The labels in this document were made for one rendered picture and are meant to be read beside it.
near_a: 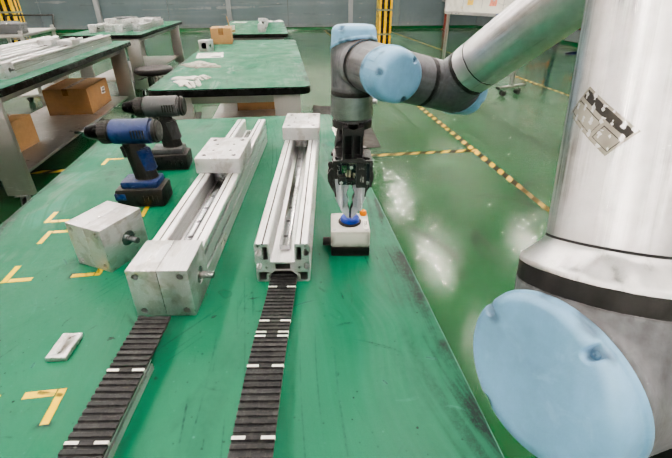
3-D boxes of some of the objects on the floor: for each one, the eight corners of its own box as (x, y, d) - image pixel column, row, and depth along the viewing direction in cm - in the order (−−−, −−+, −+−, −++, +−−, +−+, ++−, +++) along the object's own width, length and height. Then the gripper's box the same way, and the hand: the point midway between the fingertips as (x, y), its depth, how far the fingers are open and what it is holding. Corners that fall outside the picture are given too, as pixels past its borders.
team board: (426, 78, 656) (441, -66, 564) (450, 75, 677) (468, -64, 584) (499, 97, 539) (532, -80, 446) (525, 93, 559) (562, -77, 467)
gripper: (326, 126, 68) (327, 234, 78) (380, 126, 68) (374, 233, 78) (326, 113, 75) (328, 212, 85) (375, 112, 75) (370, 212, 85)
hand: (349, 210), depth 84 cm, fingers closed
